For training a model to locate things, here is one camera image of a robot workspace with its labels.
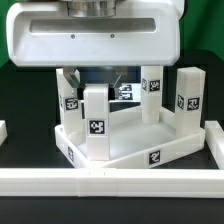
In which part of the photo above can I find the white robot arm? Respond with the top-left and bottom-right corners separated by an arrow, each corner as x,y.
6,0 -> 186,68

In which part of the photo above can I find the white L-shaped fence wall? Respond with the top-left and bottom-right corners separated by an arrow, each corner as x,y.
0,122 -> 224,198

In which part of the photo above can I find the white block at left edge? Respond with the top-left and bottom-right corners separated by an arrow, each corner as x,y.
0,120 -> 7,146

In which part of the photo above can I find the white marker base plate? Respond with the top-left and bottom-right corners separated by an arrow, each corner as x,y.
112,83 -> 141,102

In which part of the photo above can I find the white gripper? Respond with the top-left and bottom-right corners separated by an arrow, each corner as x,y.
6,0 -> 180,100

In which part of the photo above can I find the white desk tabletop tray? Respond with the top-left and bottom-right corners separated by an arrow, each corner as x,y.
55,106 -> 205,169

